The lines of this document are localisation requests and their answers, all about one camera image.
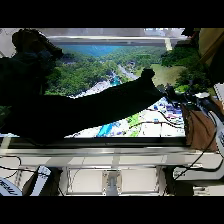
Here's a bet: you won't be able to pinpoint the black cable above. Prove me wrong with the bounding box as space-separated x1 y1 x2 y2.
0 154 39 179
173 129 221 183

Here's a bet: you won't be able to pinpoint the olive brown garment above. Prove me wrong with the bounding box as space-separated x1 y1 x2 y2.
11 28 64 60

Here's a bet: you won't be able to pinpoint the silver frame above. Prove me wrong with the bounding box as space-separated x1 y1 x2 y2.
0 144 224 197

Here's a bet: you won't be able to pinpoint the dark blue garment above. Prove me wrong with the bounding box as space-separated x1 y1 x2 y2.
13 49 56 79

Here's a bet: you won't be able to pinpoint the black trousers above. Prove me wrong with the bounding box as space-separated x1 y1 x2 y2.
0 68 165 145

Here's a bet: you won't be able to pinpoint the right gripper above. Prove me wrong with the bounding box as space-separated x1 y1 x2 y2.
164 84 184 105

